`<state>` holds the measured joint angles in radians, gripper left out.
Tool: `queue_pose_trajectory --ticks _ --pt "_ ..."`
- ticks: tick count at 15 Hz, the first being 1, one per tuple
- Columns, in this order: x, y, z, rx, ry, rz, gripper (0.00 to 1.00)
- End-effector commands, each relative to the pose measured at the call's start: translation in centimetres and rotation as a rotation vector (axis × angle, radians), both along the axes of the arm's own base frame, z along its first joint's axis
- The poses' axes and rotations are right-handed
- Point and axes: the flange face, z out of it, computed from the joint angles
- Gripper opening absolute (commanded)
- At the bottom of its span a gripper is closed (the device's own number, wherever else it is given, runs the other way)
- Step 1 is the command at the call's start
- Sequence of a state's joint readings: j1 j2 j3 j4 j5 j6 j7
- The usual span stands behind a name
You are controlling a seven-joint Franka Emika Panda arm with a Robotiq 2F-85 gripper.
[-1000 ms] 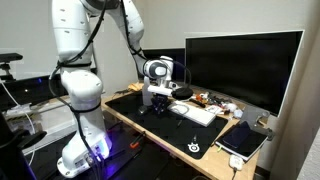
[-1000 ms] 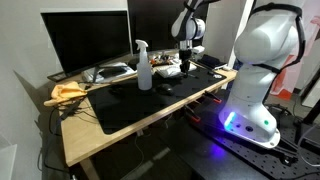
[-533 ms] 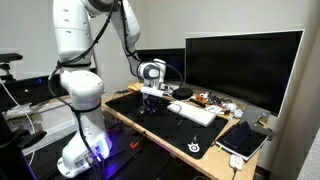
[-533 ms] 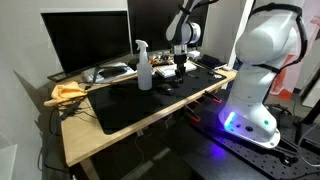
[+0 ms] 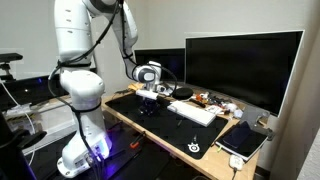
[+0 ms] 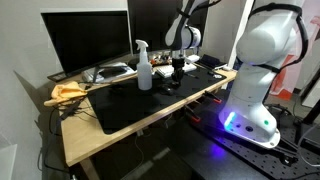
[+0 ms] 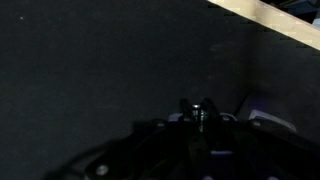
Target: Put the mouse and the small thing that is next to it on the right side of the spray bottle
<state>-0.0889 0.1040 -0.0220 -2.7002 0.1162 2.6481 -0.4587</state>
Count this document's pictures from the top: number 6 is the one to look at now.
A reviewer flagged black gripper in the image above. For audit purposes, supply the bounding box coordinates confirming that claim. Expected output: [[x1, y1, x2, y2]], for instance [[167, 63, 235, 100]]
[[171, 56, 186, 82]]

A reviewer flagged black computer mouse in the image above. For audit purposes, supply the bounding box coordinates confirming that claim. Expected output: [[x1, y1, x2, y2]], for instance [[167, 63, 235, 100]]
[[159, 84, 174, 95]]

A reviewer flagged translucent white spray bottle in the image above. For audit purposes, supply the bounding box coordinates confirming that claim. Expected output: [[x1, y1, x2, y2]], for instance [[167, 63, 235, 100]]
[[134, 39, 154, 92]]

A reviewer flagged white computer keyboard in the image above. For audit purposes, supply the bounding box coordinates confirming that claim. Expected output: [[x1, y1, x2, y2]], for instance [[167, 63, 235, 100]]
[[154, 62, 198, 78]]

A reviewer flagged red snack packet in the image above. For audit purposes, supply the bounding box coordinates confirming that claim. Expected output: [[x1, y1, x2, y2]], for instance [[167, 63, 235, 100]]
[[149, 56, 168, 66]]

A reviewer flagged black orange clamp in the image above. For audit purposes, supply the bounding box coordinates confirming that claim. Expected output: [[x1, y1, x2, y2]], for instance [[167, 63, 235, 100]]
[[183, 104, 202, 123], [203, 90, 223, 104]]

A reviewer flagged round black pad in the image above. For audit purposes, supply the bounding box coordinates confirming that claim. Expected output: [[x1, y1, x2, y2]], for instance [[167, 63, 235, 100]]
[[127, 58, 141, 72]]

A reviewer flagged black desk mat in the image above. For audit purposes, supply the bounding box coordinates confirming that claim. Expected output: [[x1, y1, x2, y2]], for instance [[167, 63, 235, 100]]
[[85, 64, 228, 136]]

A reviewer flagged black-framed monitor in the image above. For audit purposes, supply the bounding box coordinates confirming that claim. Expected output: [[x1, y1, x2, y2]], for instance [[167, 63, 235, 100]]
[[126, 0, 209, 54]]

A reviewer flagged large white-framed monitor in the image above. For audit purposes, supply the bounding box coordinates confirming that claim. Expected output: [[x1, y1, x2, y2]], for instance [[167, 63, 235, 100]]
[[39, 9, 133, 83]]

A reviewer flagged black perforated breadboard table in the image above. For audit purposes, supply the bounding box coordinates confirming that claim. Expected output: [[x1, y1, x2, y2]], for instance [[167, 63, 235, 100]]
[[159, 89, 320, 180]]

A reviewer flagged orange cloth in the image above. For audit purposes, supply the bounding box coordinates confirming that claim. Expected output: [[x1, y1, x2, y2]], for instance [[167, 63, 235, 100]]
[[43, 81, 89, 108]]

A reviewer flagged red white banner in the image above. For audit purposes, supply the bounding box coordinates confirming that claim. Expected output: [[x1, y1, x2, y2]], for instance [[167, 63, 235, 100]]
[[271, 13, 320, 101]]

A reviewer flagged black tripod stand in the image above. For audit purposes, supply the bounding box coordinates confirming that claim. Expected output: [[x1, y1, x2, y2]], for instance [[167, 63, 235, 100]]
[[293, 66, 320, 144]]

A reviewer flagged black cable bundle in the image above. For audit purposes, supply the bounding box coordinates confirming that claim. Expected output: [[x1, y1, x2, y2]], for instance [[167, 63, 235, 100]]
[[48, 99, 101, 138]]

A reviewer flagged white cable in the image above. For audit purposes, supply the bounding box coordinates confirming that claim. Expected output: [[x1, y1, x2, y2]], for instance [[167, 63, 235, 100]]
[[296, 123, 320, 168]]

